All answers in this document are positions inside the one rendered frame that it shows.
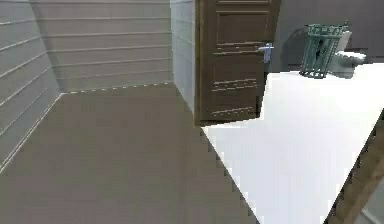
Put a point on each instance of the dark brown room door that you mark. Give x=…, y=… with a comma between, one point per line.
x=233, y=66

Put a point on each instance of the white toilet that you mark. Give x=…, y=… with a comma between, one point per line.
x=346, y=60

